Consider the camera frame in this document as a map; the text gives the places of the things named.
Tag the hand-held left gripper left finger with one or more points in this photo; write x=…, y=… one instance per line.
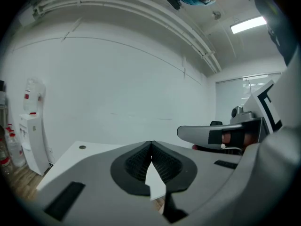
x=94, y=173

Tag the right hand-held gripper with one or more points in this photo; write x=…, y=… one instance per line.
x=256, y=107

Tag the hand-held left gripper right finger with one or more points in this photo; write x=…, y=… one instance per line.
x=207, y=173

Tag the person's right hand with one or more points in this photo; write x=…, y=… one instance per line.
x=227, y=138

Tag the window blinds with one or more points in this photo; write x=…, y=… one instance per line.
x=230, y=95

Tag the white water dispenser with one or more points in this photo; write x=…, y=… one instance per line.
x=33, y=142

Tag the large clear water jug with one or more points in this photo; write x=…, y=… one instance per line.
x=31, y=95

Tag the rectangular ceiling light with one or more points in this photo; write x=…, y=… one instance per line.
x=248, y=25

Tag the person's dark top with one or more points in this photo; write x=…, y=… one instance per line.
x=275, y=20

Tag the white ceiling pipes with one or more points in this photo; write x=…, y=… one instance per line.
x=131, y=5

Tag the black head camera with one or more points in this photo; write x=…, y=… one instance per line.
x=172, y=0

